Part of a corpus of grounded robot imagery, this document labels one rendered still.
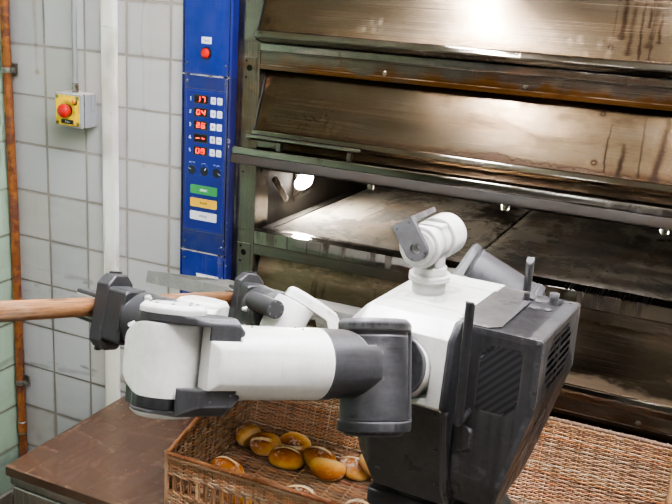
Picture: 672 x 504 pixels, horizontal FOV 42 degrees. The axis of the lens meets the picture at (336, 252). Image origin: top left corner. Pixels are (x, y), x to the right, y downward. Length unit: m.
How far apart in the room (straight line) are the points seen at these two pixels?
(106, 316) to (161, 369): 0.40
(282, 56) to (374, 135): 0.33
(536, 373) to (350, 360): 0.27
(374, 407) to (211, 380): 0.23
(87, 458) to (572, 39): 1.65
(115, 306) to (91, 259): 1.48
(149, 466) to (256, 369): 1.49
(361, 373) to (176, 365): 0.23
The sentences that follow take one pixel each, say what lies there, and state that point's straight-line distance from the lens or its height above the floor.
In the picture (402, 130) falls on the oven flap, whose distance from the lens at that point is 2.24.
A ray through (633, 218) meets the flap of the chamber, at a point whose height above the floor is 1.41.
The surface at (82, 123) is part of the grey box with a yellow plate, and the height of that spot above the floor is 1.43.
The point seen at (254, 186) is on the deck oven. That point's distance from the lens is 2.45.
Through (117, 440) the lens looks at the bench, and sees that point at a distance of 2.61.
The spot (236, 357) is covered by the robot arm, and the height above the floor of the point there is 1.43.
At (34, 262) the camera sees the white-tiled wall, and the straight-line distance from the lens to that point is 3.02.
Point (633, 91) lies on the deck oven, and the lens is 2.11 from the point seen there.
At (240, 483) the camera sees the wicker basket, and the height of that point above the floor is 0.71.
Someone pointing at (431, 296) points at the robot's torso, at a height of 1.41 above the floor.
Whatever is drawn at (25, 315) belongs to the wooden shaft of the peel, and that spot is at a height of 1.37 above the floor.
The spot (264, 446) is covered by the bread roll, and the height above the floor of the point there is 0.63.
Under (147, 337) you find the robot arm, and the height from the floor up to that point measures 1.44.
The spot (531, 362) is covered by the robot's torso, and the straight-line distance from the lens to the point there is 1.21.
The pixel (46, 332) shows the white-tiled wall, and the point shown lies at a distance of 3.07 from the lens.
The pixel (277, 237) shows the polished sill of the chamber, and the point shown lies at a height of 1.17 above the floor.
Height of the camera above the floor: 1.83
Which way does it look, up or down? 16 degrees down
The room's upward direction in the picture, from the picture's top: 4 degrees clockwise
